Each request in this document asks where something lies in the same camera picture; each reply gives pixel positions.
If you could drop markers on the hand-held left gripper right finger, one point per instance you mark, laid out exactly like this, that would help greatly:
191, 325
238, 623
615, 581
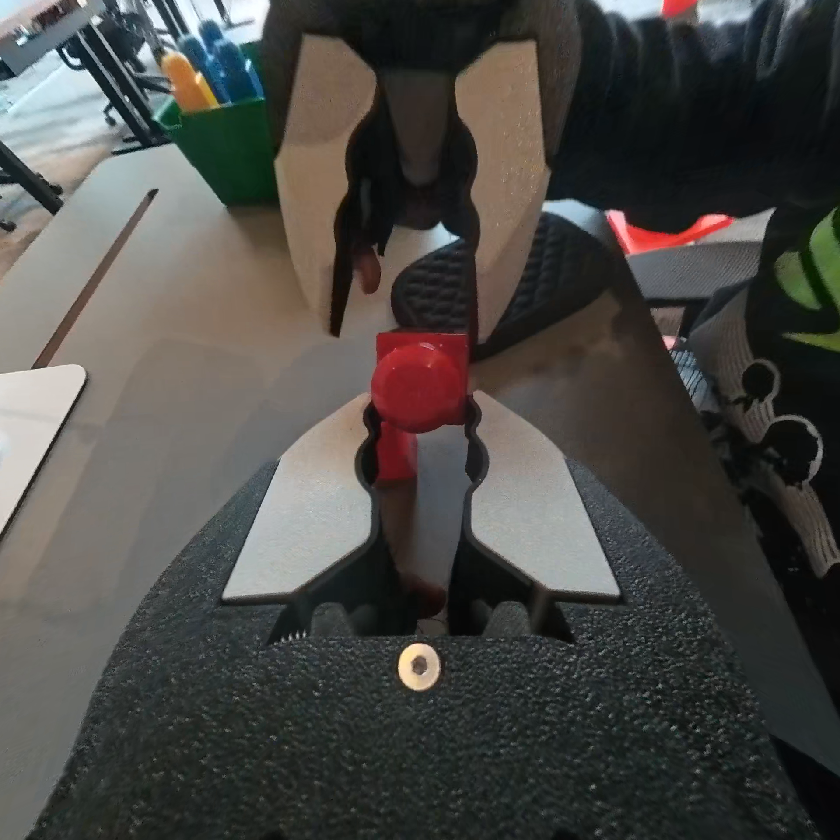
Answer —
535, 518

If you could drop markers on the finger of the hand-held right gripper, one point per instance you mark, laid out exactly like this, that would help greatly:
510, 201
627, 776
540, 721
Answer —
321, 170
512, 170

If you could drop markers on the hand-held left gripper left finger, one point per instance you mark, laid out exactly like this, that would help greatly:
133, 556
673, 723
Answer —
308, 518

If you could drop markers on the red mega block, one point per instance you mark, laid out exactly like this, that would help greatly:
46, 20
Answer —
417, 390

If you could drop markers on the person's right forearm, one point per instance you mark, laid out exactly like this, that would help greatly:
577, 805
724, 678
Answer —
689, 111

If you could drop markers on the orange mega block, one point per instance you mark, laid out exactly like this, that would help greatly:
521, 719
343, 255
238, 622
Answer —
184, 84

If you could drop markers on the person's right hand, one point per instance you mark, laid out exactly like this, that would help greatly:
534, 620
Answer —
369, 272

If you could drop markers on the person's left hand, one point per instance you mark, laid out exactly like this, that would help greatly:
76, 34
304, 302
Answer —
428, 594

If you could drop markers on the green plastic bin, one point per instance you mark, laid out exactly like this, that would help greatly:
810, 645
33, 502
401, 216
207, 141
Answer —
223, 151

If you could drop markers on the red orange plastic object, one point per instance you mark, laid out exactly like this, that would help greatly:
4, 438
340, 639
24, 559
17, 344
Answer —
663, 231

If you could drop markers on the grey chair seat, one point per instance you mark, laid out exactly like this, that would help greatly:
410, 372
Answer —
695, 270

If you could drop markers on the black swivel chair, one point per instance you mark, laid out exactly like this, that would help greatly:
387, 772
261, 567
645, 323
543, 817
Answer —
134, 33

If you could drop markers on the white patterned pants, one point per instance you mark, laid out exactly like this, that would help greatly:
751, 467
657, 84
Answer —
754, 433

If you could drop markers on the white monitor stand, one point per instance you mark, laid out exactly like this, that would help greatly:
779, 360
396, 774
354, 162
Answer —
33, 433

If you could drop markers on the desk with black legs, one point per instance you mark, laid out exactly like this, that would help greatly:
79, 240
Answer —
59, 33

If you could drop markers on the black jacket with green stripes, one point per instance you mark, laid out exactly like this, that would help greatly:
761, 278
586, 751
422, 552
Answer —
810, 275

